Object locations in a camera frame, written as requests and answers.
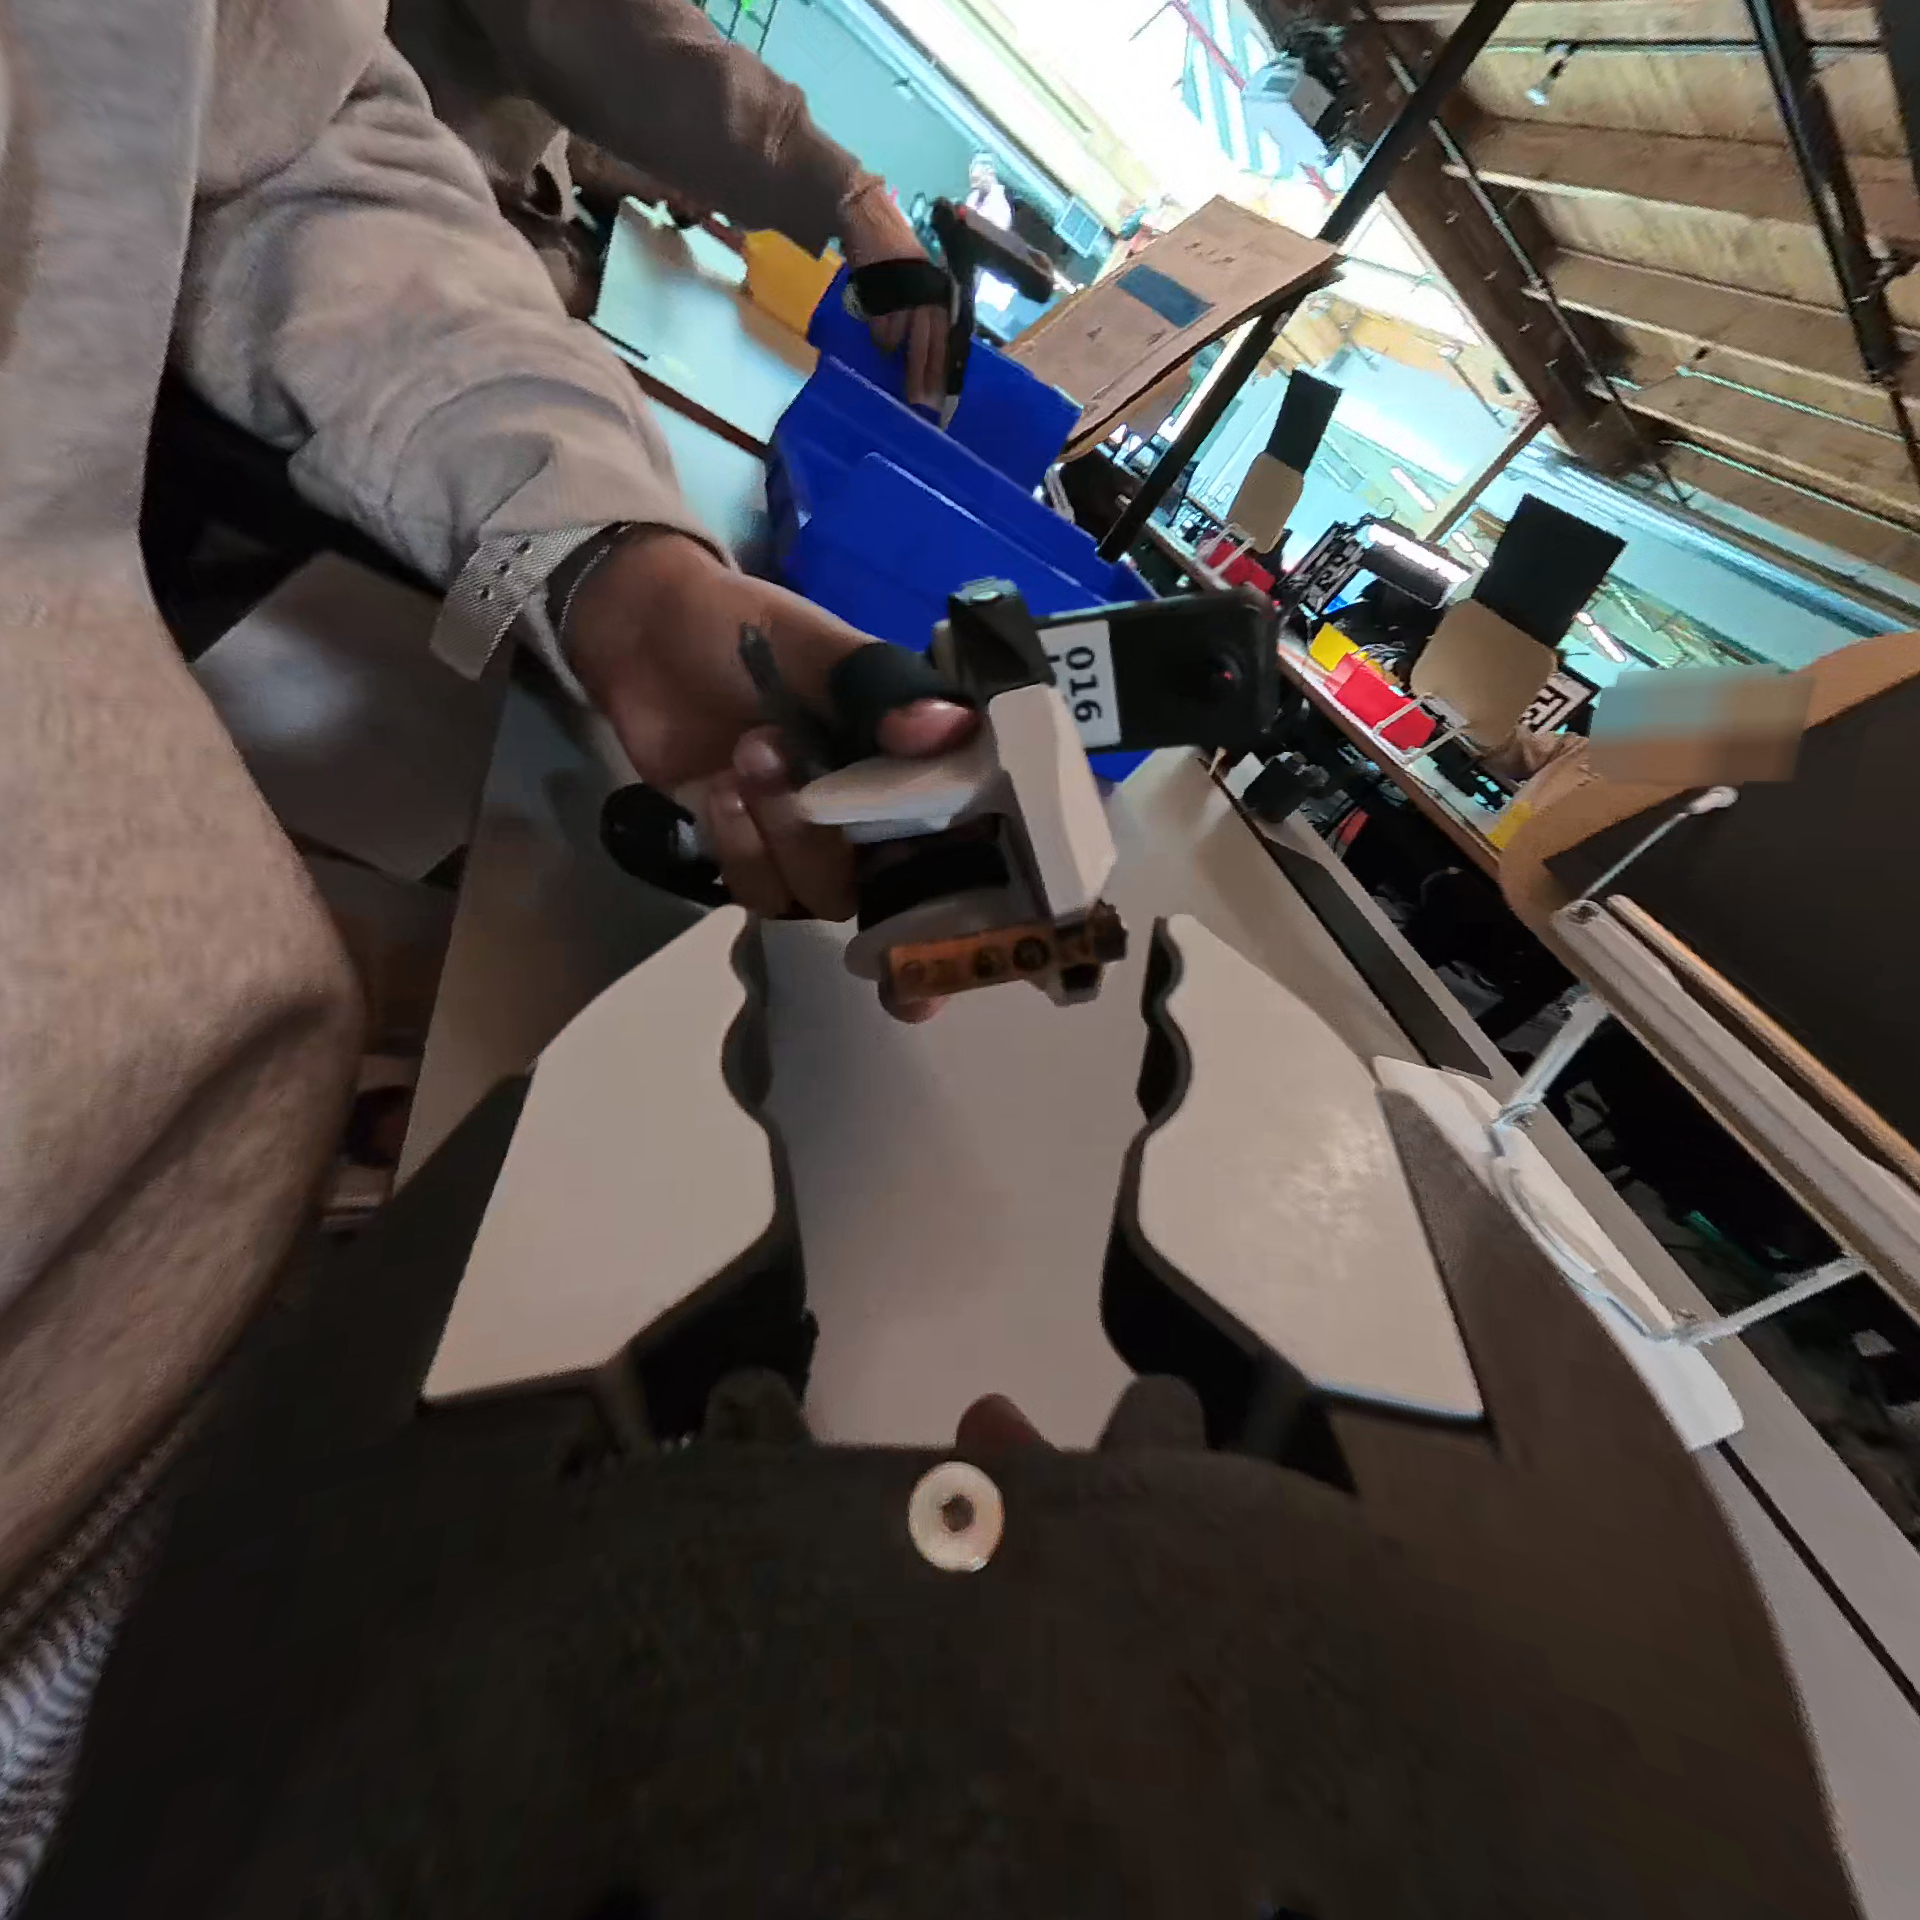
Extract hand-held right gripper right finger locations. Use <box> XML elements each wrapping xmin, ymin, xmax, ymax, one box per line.
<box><xmin>1101</xmin><ymin>914</ymin><xmax>1491</xmax><ymax>1426</ymax></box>

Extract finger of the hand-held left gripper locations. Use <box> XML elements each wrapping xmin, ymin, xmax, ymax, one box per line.
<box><xmin>982</xmin><ymin>680</ymin><xmax>1125</xmax><ymax>929</ymax></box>
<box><xmin>843</xmin><ymin>929</ymin><xmax>1119</xmax><ymax>1011</ymax></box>

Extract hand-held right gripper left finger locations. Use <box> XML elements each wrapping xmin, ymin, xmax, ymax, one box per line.
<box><xmin>421</xmin><ymin>907</ymin><xmax>822</xmax><ymax>1415</ymax></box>

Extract brown cardboard sheet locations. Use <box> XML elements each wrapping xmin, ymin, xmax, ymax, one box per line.
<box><xmin>1002</xmin><ymin>195</ymin><xmax>1347</xmax><ymax>456</ymax></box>

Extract cardboard black panel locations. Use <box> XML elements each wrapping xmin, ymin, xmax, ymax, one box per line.
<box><xmin>1500</xmin><ymin>631</ymin><xmax>1920</xmax><ymax>1186</ymax></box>
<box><xmin>1230</xmin><ymin>368</ymin><xmax>1347</xmax><ymax>557</ymax></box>
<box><xmin>1410</xmin><ymin>491</ymin><xmax>1632</xmax><ymax>753</ymax></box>

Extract person's left hand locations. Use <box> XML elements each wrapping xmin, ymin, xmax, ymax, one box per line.
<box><xmin>559</xmin><ymin>525</ymin><xmax>984</xmax><ymax>924</ymax></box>

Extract person's left forearm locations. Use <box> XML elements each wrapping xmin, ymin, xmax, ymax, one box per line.
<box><xmin>164</xmin><ymin>0</ymin><xmax>735</xmax><ymax>683</ymax></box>

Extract black metal post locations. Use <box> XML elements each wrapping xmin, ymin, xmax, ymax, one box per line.
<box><xmin>1095</xmin><ymin>0</ymin><xmax>1520</xmax><ymax>565</ymax></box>

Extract gold black battery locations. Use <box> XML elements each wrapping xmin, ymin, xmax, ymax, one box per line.
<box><xmin>882</xmin><ymin>913</ymin><xmax>1128</xmax><ymax>995</ymax></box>

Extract red plastic bin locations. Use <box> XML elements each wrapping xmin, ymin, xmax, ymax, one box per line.
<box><xmin>1319</xmin><ymin>651</ymin><xmax>1444</xmax><ymax>753</ymax></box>

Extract blue plastic bin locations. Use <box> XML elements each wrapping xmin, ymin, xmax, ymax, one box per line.
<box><xmin>762</xmin><ymin>263</ymin><xmax>1162</xmax><ymax>785</ymax></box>

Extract long yellow plastic bin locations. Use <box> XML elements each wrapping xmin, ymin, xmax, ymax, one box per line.
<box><xmin>739</xmin><ymin>225</ymin><xmax>846</xmax><ymax>336</ymax></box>

